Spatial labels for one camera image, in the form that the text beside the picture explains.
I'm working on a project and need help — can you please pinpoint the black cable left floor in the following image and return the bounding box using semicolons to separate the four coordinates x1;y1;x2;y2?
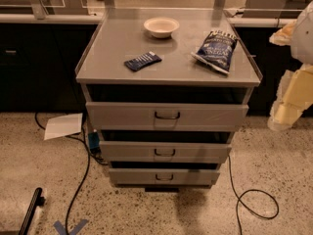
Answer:
34;112;109;235

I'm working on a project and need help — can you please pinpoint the black cable floor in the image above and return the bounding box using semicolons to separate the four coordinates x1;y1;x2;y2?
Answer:
227;155;281;235
34;112;109;235

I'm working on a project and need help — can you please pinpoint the black bar on floor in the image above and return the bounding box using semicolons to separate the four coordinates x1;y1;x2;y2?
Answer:
19;187;45;235

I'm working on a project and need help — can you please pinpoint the grey middle drawer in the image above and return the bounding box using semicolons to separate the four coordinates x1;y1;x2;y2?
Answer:
100;141;231;164

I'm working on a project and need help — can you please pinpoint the grey bottom drawer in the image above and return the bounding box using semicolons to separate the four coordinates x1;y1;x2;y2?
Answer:
109;168;219;186

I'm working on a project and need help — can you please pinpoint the white paper sheet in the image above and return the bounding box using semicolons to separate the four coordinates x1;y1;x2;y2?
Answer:
44;114;82;140

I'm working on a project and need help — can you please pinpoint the white ceramic bowl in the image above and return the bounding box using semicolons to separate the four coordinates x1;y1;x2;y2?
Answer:
144;17;180;39

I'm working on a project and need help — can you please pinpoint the dark counter cabinet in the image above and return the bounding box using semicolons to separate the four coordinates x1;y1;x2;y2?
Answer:
0;23;97;112
230;18;301;117

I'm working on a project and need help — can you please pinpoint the dark right counter cabinet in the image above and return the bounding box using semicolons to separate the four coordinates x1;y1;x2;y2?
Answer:
230;18;301;117

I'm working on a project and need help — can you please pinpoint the black cable right floor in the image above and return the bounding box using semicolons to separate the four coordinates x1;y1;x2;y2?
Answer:
227;155;281;235

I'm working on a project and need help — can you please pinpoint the blue chip bag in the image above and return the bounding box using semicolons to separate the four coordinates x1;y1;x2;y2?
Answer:
191;30;238;74

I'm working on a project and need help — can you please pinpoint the blue box on floor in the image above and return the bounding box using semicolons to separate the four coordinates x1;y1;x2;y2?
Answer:
88;132;100;154

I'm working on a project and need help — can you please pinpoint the grey top drawer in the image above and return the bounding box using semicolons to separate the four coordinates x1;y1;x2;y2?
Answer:
86;102;248;131

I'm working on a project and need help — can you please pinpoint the small dark blue packet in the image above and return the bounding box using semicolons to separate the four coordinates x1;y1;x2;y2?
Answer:
124;51;162;71

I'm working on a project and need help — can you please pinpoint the grey drawer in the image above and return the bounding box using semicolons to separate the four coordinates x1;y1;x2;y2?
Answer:
109;168;219;186
86;102;248;131
100;141;231;164

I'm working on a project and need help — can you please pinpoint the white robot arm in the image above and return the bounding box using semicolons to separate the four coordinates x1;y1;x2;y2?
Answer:
267;2;313;131

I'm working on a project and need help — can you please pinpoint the grey metal drawer cabinet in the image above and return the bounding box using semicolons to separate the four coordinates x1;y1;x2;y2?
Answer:
76;8;261;190

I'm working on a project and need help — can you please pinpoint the dark left counter cabinet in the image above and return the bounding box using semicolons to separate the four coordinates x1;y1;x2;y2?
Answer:
0;23;97;112

